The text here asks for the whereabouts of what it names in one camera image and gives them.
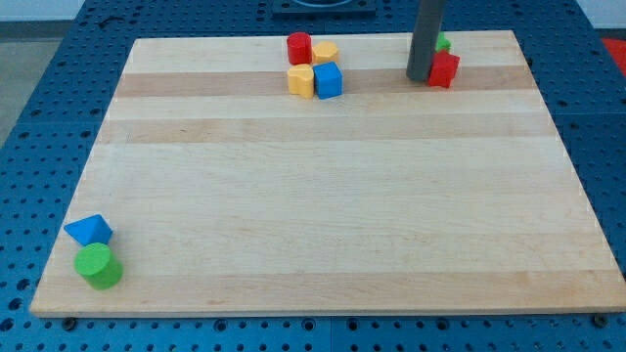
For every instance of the green block behind rod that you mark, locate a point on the green block behind rod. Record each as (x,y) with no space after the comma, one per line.
(443,44)

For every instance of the yellow hexagon block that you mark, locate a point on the yellow hexagon block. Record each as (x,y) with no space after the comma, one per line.
(325,52)

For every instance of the yellow heart block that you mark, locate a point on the yellow heart block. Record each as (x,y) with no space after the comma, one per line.
(301,80)

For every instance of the light wooden board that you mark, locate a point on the light wooden board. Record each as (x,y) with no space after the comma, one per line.
(229,196)

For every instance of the red cylinder block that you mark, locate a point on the red cylinder block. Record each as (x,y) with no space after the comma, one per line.
(299,46)

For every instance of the blue cube block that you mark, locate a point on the blue cube block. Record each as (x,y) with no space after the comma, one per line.
(327,80)

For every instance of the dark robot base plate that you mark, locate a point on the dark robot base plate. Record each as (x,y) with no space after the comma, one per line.
(289,8)

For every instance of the grey cylindrical pointer rod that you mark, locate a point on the grey cylindrical pointer rod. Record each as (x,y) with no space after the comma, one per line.
(424,37)

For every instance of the blue triangle block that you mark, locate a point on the blue triangle block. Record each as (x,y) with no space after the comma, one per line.
(89,230)

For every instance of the red object at right edge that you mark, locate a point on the red object at right edge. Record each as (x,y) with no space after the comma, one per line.
(617,50)

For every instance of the green cylinder block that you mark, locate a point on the green cylinder block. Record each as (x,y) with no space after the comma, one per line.
(96,264)

